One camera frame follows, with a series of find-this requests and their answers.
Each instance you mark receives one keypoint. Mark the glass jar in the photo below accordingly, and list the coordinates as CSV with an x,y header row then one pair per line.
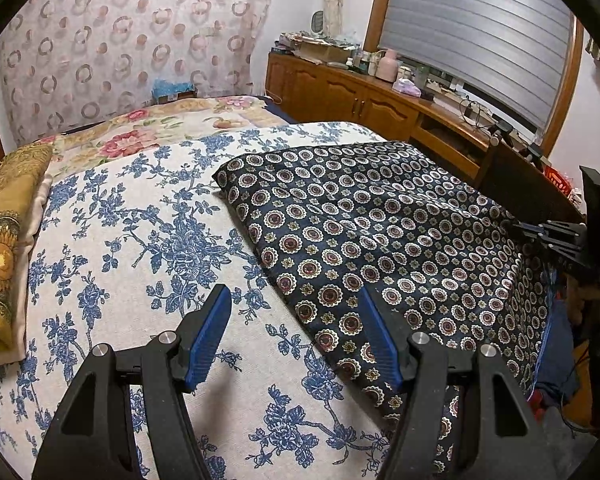
x,y
421,75

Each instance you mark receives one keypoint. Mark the person's right hand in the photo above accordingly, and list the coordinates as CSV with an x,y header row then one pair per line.
x,y
587,300

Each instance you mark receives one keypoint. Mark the blue cloth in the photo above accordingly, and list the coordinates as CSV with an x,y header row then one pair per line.
x,y
557,355

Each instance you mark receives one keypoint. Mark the blue tissue box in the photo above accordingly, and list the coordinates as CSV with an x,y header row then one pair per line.
x,y
174,91

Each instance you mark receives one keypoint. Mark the pink bottle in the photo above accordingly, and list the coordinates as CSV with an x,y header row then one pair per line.
x,y
387,66

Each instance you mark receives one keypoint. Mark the long wooden cabinet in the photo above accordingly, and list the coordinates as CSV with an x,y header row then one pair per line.
x,y
340,95

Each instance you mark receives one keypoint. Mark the wooden window frame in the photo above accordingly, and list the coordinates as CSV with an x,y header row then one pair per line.
x,y
375,10

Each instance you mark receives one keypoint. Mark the navy patterned satin top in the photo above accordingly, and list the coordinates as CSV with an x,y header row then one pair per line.
x,y
380,220

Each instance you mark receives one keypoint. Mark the grey window blind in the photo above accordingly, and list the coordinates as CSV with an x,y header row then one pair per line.
x,y
480,30

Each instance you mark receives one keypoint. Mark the red basket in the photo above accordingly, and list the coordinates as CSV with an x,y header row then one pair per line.
x,y
557,181

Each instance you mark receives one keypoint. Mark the purple tissue pack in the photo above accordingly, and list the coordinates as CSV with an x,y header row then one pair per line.
x,y
407,88

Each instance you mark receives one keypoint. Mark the sheer curtain with circles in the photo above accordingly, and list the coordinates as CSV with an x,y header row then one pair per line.
x,y
130,35

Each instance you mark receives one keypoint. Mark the group of small bottles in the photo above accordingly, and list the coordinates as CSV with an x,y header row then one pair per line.
x,y
364,62

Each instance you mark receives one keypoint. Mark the dark wooden bed board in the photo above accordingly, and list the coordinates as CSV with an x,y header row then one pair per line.
x,y
530,185

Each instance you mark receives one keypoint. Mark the folded mustard paisley cloth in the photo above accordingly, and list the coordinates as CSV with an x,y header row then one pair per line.
x,y
5,240

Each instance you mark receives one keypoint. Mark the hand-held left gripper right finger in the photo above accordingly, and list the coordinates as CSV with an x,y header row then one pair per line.
x,y
380,340

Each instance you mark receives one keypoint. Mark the small white fan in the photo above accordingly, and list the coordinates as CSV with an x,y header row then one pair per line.
x,y
317,21

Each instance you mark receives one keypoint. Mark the pink floral blanket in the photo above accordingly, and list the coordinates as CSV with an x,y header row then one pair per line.
x,y
130,140

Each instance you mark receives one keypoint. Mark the blue floral bed sheet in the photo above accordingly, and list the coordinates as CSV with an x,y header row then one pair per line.
x,y
130,240

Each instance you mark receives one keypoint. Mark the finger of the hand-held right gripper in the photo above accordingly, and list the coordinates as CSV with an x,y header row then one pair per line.
x,y
550,231
555,252

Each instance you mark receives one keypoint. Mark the cardboard box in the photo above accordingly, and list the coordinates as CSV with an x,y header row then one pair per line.
x,y
322,51

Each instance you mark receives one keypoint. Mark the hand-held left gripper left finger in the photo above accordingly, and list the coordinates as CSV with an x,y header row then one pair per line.
x,y
207,340

